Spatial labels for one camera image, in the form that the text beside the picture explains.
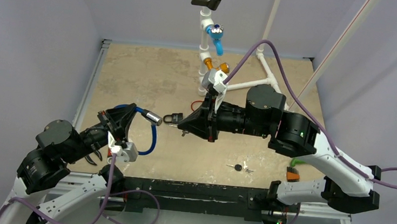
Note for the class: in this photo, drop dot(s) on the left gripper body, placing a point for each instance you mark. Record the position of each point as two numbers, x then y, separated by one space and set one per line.
98 137

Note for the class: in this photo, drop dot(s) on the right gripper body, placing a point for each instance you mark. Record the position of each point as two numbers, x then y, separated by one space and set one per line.
211 119

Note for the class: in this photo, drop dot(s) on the small silver key set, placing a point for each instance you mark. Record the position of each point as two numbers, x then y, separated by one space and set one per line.
181 131

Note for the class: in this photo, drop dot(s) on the blue cable lock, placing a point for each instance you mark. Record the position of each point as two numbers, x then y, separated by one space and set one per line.
155 121

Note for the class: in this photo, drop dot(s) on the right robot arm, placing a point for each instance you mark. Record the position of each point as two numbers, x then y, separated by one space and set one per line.
293 135

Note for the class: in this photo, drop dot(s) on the key bunch with black fob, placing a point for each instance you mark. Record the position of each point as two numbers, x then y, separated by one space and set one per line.
241 168

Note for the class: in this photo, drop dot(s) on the black padlock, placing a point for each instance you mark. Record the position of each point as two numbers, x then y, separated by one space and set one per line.
173 119

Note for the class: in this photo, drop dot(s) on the orange faucet valve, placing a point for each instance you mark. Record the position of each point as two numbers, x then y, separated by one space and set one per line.
224 67

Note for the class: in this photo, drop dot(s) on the green object at right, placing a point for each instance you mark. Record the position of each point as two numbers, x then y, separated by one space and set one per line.
295 162

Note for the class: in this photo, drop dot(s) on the orange tool at right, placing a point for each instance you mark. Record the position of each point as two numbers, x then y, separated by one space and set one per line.
292 174

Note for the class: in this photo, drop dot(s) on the blue faucet valve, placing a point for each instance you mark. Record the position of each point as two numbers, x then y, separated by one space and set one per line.
216 32

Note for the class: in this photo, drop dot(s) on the white diagonal pole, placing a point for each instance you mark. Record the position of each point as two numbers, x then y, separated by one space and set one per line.
325 60

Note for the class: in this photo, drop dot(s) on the red cable seal lock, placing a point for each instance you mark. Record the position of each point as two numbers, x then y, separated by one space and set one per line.
195 105

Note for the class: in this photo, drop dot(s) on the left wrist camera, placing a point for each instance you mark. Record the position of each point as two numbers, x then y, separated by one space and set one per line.
125 153

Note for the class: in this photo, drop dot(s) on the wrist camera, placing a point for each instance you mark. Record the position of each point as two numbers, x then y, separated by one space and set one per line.
213 83
125 153

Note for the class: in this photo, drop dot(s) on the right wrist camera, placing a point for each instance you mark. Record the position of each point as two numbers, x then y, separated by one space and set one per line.
213 83

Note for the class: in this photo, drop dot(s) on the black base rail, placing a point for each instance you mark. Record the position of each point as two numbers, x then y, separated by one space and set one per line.
251 204

